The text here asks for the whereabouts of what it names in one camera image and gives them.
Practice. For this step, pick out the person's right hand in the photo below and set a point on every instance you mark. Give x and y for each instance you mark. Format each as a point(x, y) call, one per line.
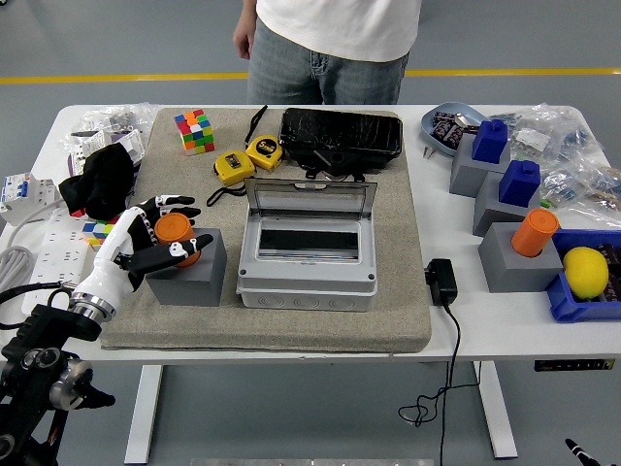
point(243, 43)

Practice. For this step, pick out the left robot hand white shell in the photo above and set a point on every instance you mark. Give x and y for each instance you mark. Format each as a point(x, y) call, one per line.
point(109, 272)

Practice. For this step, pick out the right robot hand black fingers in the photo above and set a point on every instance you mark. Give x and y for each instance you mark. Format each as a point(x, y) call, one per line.
point(582, 454)

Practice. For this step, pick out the orange cylinder battery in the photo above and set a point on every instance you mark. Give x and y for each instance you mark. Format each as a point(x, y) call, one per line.
point(533, 233)
point(170, 230)

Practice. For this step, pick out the grey electrical box clear lid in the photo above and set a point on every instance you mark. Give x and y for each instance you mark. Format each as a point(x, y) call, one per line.
point(305, 286)

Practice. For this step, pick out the person's right forearm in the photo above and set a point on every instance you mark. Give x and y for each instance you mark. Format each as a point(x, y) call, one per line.
point(247, 13)

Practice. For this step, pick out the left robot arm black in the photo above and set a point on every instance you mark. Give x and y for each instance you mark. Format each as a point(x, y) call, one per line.
point(43, 330)

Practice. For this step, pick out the blue block battery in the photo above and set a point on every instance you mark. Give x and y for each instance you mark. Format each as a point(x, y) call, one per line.
point(490, 141)
point(519, 184)

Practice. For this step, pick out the colourful puzzle cube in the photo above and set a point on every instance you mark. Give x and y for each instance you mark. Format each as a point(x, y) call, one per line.
point(195, 132)
point(97, 233)

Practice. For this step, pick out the white power strip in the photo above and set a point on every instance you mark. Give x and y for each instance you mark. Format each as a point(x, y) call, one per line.
point(53, 252)

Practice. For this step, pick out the grey block with round hole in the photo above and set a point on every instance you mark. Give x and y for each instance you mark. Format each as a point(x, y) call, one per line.
point(509, 272)
point(194, 286)

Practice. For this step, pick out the black table control panel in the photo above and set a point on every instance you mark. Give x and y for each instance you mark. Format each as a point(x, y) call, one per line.
point(575, 365)

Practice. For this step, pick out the black cloth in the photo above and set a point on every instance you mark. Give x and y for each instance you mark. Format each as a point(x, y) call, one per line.
point(104, 179)

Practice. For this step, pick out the white table leg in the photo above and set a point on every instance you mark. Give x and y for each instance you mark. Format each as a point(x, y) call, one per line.
point(497, 412)
point(143, 412)

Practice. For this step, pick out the person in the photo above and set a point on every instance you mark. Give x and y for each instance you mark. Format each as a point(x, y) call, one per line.
point(339, 29)

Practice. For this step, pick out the white circuit breaker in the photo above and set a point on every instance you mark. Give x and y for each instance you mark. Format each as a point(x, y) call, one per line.
point(29, 199)

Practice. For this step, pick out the yellow tape measure printed 5m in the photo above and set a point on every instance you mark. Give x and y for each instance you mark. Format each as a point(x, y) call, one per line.
point(266, 151)

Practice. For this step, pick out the yellow tape measure plain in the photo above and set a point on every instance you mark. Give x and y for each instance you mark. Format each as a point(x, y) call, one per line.
point(233, 167)

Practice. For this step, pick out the black plastic tray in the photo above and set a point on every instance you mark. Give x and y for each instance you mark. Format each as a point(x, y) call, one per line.
point(339, 131)

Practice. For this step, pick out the clear bag of screws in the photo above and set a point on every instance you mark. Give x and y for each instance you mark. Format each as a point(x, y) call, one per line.
point(121, 119)

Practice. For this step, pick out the blue plastic bin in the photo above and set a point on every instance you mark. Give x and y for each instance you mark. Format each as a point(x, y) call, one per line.
point(565, 303)

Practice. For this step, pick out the yellow lemon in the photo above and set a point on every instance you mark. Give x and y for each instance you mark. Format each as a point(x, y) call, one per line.
point(586, 272)

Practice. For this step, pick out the dark packets stack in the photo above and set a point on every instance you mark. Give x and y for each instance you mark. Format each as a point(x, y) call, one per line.
point(613, 257)

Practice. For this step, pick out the blue-grey dish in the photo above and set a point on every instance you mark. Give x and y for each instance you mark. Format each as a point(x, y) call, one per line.
point(429, 131)

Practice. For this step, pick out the dark printed packet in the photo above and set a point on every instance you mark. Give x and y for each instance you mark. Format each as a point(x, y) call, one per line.
point(447, 132)
point(443, 116)

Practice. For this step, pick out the small metal screws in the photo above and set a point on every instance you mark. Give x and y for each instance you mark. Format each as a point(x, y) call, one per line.
point(429, 152)

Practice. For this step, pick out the black power adapter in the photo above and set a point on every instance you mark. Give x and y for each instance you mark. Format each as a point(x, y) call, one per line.
point(442, 284)

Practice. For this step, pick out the grey-brown mat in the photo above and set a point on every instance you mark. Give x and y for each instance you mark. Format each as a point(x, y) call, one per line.
point(398, 301)

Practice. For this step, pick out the small green connector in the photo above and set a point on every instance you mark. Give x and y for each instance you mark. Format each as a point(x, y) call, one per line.
point(546, 203)

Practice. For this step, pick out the grey block holder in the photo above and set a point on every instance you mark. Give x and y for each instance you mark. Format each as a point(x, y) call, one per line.
point(490, 209)
point(466, 175)

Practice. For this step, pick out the clear bag of small parts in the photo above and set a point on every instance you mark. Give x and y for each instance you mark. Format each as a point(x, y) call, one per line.
point(592, 187)
point(548, 131)

